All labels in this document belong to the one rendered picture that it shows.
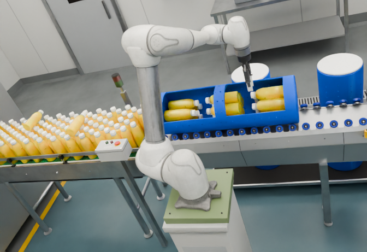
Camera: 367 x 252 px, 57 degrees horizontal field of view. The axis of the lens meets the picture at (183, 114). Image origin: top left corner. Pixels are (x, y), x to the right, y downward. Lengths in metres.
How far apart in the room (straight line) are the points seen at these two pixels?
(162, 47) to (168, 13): 4.14
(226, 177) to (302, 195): 1.31
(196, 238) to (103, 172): 1.04
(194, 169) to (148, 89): 0.42
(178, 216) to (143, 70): 0.71
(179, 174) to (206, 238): 0.38
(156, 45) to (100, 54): 4.83
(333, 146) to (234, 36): 0.87
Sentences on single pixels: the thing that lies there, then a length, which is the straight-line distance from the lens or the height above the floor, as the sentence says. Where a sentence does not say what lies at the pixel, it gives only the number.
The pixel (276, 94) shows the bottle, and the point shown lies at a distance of 2.03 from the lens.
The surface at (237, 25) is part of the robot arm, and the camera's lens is 1.83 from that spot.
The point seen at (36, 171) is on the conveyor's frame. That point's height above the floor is 0.84.
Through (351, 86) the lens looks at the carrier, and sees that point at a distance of 2.46.
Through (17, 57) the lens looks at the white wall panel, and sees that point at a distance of 7.16.
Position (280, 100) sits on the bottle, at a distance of 2.02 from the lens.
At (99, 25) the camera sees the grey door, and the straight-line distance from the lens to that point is 5.93.
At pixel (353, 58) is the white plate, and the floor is 1.04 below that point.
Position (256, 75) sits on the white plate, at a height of 1.04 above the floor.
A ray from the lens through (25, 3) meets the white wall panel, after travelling 6.49.
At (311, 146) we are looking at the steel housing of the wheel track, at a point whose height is 0.83.
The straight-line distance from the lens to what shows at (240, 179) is 2.98.
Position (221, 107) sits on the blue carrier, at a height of 1.17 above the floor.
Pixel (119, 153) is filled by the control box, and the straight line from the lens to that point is 2.16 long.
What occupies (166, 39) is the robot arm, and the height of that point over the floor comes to 1.82.
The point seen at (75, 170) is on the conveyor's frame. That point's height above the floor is 0.83.
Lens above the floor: 2.29
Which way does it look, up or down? 33 degrees down
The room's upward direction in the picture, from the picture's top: 20 degrees counter-clockwise
